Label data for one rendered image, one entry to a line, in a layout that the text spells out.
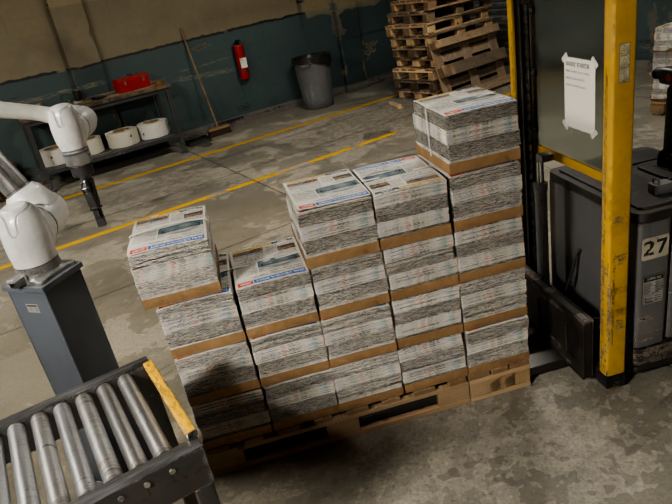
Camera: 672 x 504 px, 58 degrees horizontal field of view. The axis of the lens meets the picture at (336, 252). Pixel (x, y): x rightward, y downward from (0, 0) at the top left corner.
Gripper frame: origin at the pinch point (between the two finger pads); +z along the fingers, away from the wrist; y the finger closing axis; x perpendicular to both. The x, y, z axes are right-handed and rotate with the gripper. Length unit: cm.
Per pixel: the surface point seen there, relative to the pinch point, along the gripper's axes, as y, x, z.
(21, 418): -62, 26, 36
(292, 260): -6, -65, 33
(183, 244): -19.5, -28.4, 10.7
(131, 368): -50, -5, 36
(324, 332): -19, -71, 61
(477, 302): -19, -135, 66
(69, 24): 627, 107, -61
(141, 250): -18.2, -13.9, 9.7
